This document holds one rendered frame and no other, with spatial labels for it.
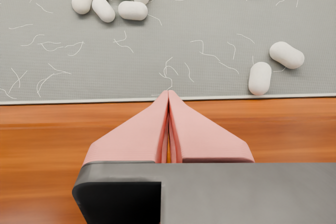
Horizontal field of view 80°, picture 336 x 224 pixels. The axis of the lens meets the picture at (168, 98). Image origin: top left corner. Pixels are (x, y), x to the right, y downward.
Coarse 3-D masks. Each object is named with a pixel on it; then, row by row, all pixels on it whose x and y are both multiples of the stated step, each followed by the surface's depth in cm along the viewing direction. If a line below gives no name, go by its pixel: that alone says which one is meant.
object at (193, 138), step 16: (176, 96) 11; (176, 112) 8; (192, 112) 8; (176, 128) 7; (192, 128) 7; (208, 128) 7; (176, 144) 7; (192, 144) 6; (208, 144) 6; (224, 144) 6; (240, 144) 6; (176, 160) 7; (192, 160) 5; (208, 160) 5; (224, 160) 5; (240, 160) 5
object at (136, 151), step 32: (160, 96) 11; (128, 128) 7; (160, 128) 7; (96, 160) 5; (128, 160) 5; (160, 160) 7; (96, 192) 5; (128, 192) 5; (160, 192) 5; (192, 192) 4; (224, 192) 4; (256, 192) 4; (288, 192) 4; (320, 192) 4
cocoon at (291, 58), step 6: (276, 42) 21; (282, 42) 20; (270, 48) 21; (276, 48) 20; (282, 48) 20; (288, 48) 20; (294, 48) 20; (270, 54) 21; (276, 54) 20; (282, 54) 20; (288, 54) 20; (294, 54) 20; (300, 54) 20; (276, 60) 21; (282, 60) 20; (288, 60) 20; (294, 60) 20; (300, 60) 20; (288, 66) 21; (294, 66) 20
